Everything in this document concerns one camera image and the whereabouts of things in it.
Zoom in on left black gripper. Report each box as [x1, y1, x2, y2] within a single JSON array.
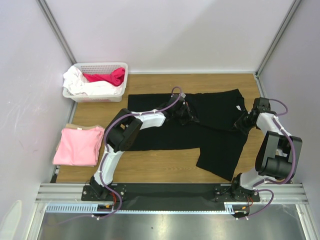
[[172, 102, 199, 126]]

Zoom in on black t-shirt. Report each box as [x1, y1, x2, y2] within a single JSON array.
[[130, 89, 248, 181]]

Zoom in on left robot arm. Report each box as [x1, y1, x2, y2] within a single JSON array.
[[82, 93, 199, 201]]

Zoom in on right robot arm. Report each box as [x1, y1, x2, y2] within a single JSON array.
[[229, 97, 303, 202]]

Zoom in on magenta t-shirt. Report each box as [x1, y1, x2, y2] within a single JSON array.
[[83, 67, 126, 87]]

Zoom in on white plastic laundry basket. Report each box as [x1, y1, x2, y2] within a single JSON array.
[[62, 62, 129, 103]]

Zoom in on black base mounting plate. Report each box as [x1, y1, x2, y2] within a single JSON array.
[[82, 182, 261, 213]]

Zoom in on folded pink t-shirt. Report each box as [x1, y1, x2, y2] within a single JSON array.
[[52, 125, 105, 167]]

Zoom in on white t-shirt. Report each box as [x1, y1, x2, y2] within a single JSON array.
[[63, 66, 123, 96]]

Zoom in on folded beige t-shirt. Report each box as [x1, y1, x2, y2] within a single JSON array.
[[65, 123, 101, 130]]

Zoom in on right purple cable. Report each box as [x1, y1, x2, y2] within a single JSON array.
[[234, 98, 298, 221]]

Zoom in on purple cable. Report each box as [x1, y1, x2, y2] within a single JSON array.
[[47, 86, 187, 227], [234, 98, 298, 221]]

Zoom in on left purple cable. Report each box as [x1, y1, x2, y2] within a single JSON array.
[[47, 86, 187, 227]]

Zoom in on aluminium frame rail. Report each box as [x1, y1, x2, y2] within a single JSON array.
[[35, 183, 308, 204]]

